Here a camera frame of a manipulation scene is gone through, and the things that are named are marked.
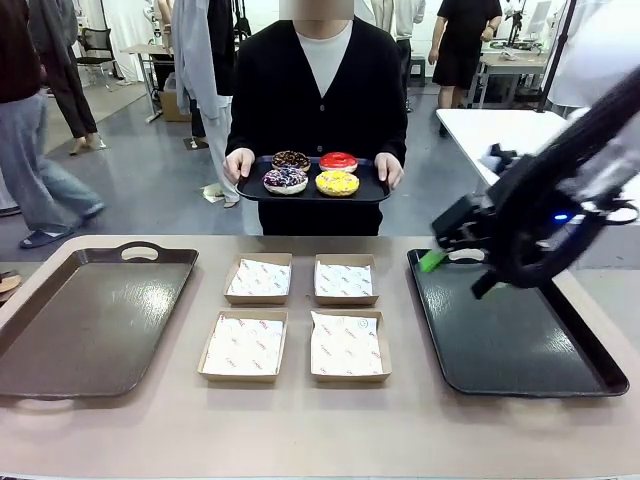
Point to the person in grey-blue shirt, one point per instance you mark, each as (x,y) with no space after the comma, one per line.
(195,60)

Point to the cardboard box on floor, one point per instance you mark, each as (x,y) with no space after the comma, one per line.
(172,105)

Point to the cardboard box with smile paper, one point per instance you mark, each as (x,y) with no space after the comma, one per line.
(257,277)

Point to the person in white top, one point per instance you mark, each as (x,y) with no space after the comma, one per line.
(407,20)

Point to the person in black cardigan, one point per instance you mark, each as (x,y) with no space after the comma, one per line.
(280,100)

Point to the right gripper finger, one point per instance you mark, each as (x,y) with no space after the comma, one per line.
(487,285)
(460,220)

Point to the red glazed donut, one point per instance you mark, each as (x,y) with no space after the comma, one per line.
(330,158)

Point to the black stand pole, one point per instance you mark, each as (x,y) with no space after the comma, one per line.
(557,55)

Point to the person's left hand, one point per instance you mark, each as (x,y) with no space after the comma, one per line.
(390,170)

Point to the person in blue jeans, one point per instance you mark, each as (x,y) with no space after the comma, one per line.
(25,150)

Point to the light wooden desk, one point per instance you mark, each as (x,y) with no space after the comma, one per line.
(145,49)

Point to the person's right hand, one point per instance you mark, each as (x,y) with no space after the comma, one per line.
(239,165)

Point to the kraft paper food box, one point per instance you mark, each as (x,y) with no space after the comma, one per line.
(240,378)
(257,300)
(345,301)
(350,379)

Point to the yellow sprinkled donut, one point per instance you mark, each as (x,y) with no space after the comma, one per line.
(327,186)

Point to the person in black shorts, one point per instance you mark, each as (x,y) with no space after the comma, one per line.
(465,50)

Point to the white table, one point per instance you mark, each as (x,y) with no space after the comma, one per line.
(475,130)

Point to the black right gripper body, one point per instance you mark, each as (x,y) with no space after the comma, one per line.
(530,210)

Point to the purple sprinkled donut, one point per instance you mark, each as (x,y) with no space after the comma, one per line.
(275,181)

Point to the wooden workbench table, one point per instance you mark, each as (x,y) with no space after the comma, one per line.
(515,60)

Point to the person in black trousers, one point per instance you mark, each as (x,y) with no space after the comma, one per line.
(70,100)

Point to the black office chair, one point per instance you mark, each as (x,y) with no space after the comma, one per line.
(97,42)

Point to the chocolate sprinkled donut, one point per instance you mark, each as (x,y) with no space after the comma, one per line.
(287,156)

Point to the black rimmed serving tray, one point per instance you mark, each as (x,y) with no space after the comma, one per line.
(310,194)

